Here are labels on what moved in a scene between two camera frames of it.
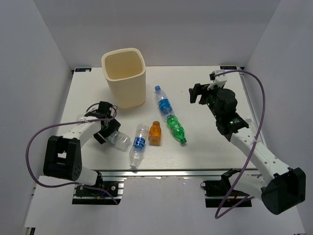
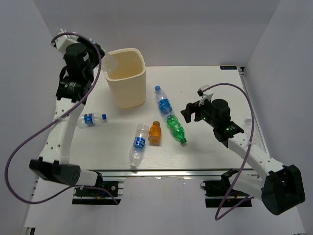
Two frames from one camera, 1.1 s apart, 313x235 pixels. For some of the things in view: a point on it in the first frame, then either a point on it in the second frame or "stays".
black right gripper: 202,90 -> 194,107
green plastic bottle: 177,129 stays
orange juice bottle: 154,135 stays
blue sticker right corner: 229,67 stays
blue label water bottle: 164,102 stays
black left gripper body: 112,125 -> 94,56
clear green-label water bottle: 121,140 -> 109,64
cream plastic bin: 125,70 stays
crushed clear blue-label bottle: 139,144 stays
